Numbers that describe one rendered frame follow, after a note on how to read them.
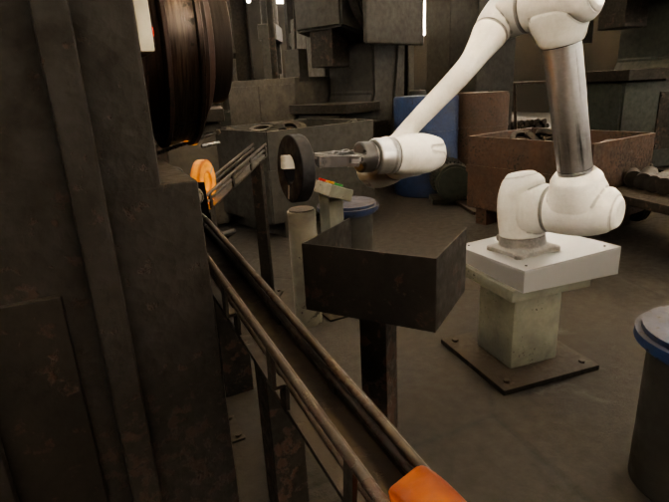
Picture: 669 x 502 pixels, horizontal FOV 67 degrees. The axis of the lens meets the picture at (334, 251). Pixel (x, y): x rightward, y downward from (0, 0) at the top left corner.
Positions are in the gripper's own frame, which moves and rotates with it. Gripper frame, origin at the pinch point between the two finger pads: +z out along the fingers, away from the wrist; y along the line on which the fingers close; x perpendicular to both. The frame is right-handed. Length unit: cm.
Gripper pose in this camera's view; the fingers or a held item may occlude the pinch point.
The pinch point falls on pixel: (296, 160)
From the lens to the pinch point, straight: 118.4
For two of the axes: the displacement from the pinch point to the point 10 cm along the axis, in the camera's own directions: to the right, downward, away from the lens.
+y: -4.6, -2.6, 8.5
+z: -8.9, 1.3, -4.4
